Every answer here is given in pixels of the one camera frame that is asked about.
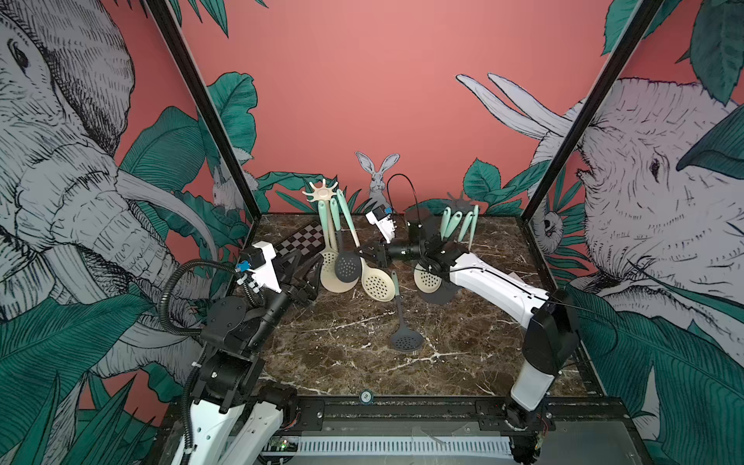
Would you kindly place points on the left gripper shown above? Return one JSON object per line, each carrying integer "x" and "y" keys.
{"x": 304, "y": 291}

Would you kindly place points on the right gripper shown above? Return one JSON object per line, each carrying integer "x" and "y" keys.
{"x": 372, "y": 259}

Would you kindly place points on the beige skimmer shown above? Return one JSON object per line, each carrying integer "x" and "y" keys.
{"x": 476, "y": 210}
{"x": 426, "y": 282}
{"x": 328, "y": 278}
{"x": 375, "y": 282}

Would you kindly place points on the grey skimmer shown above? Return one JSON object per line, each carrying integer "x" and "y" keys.
{"x": 465, "y": 226}
{"x": 347, "y": 267}
{"x": 450, "y": 223}
{"x": 405, "y": 339}

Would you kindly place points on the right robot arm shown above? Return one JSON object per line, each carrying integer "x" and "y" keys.
{"x": 551, "y": 327}

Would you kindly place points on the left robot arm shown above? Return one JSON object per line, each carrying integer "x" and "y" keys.
{"x": 226, "y": 418}

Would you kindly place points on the beige utensil rack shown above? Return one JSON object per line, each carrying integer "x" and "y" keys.
{"x": 323, "y": 193}

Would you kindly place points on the black white checkerboard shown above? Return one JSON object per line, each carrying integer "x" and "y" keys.
{"x": 309, "y": 240}

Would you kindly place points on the small circuit board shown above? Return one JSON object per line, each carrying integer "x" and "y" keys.
{"x": 281, "y": 445}

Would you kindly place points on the white vent strip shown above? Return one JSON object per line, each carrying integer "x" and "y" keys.
{"x": 489, "y": 447}

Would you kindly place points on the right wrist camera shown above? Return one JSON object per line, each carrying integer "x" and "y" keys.
{"x": 382, "y": 218}

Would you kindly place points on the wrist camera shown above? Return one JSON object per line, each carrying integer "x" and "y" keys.
{"x": 255, "y": 262}
{"x": 382, "y": 218}

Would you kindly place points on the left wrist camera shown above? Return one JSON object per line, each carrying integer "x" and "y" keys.
{"x": 255, "y": 262}

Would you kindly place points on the left black frame post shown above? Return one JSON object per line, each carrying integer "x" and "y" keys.
{"x": 166, "y": 22}

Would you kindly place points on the black frame post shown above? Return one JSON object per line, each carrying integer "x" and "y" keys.
{"x": 166, "y": 22}
{"x": 640, "y": 19}

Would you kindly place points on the black front rail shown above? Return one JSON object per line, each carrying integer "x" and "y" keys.
{"x": 317, "y": 413}

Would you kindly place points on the right black frame post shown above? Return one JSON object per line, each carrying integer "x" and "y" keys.
{"x": 640, "y": 19}

